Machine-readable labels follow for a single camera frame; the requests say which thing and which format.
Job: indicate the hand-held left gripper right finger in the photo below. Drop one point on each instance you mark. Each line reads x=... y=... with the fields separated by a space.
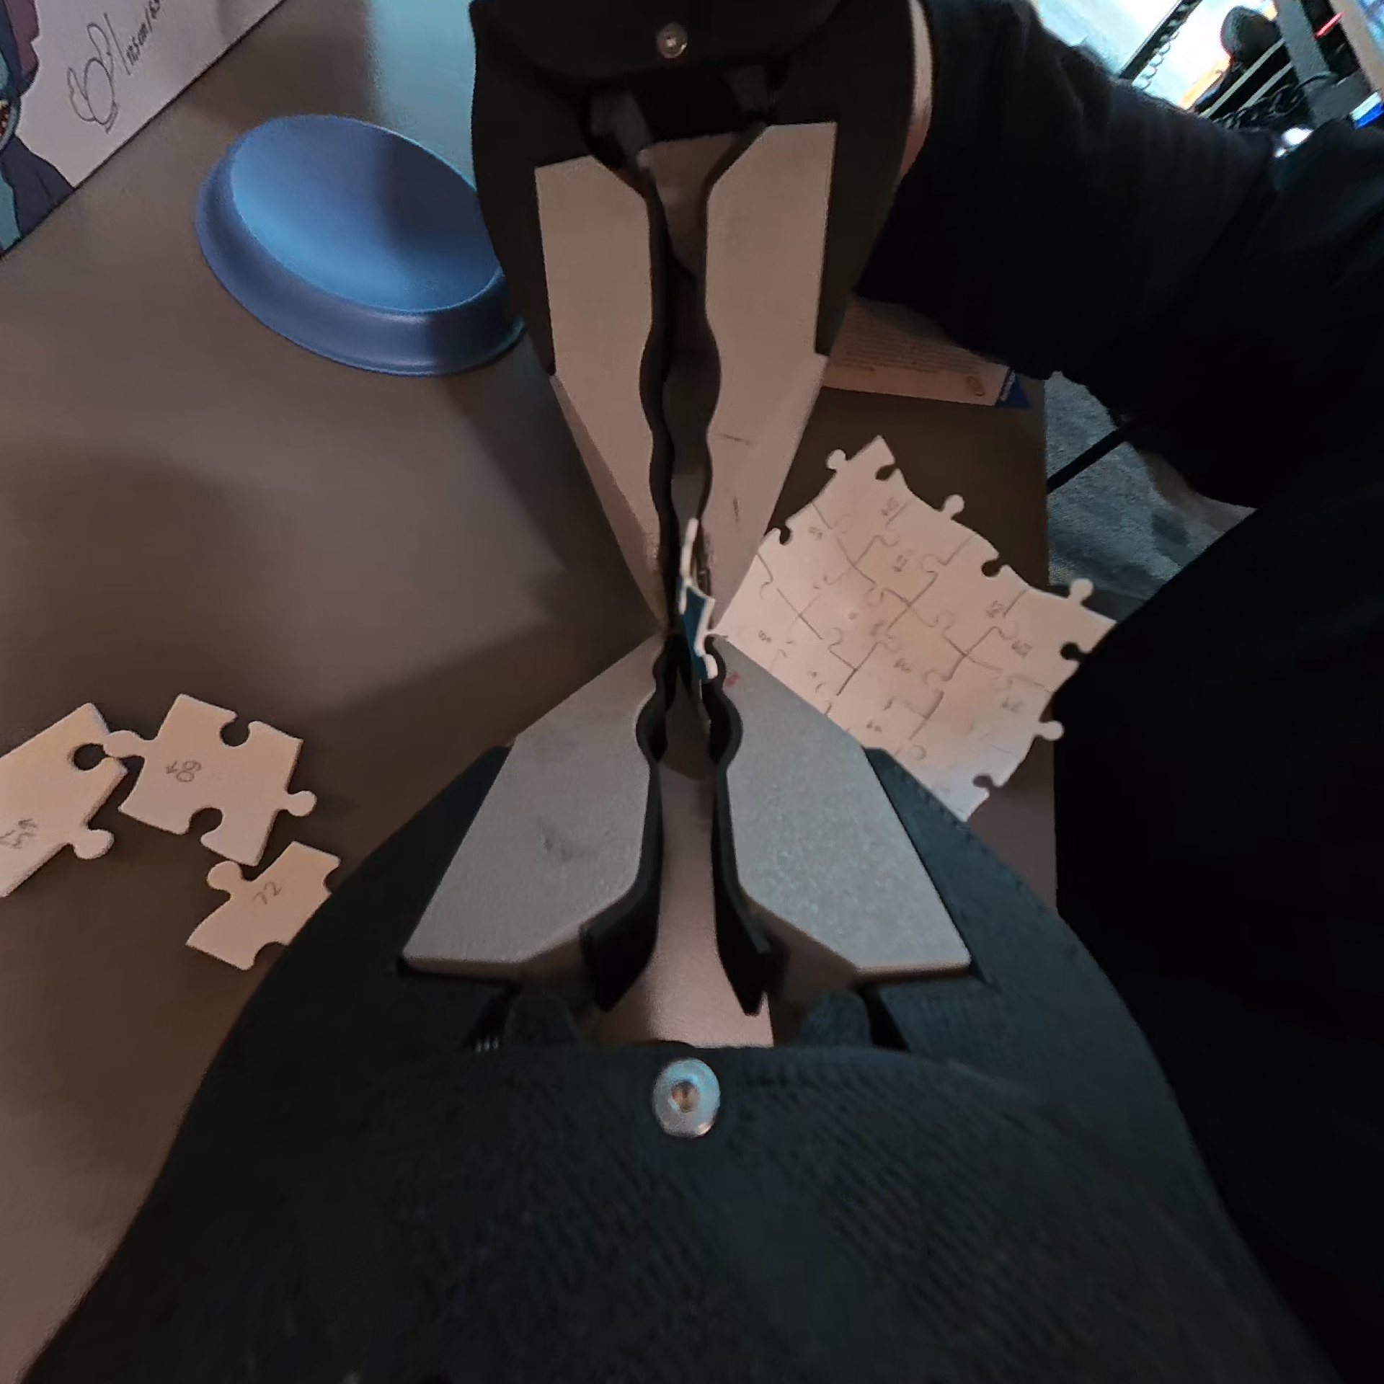
x=843 y=855

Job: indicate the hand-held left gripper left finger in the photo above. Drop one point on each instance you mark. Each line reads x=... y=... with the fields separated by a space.
x=529 y=855

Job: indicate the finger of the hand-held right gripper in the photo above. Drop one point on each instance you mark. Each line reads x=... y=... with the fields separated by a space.
x=594 y=271
x=772 y=271

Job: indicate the assembled white puzzle section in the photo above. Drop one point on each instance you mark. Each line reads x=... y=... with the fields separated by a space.
x=908 y=639

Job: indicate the white puzzle piece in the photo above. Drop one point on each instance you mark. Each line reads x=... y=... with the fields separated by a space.
x=211 y=779
x=43 y=795
x=697 y=617
x=265 y=904

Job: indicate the blue round puzzle stand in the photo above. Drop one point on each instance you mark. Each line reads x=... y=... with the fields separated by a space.
x=346 y=238

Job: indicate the colourful puzzle box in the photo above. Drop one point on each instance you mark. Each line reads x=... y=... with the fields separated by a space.
x=130 y=87

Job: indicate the white printed leaflet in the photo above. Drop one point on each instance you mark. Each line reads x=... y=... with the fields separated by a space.
x=919 y=369

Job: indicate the person's dark clothing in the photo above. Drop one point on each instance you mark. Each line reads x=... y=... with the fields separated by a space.
x=1242 y=866

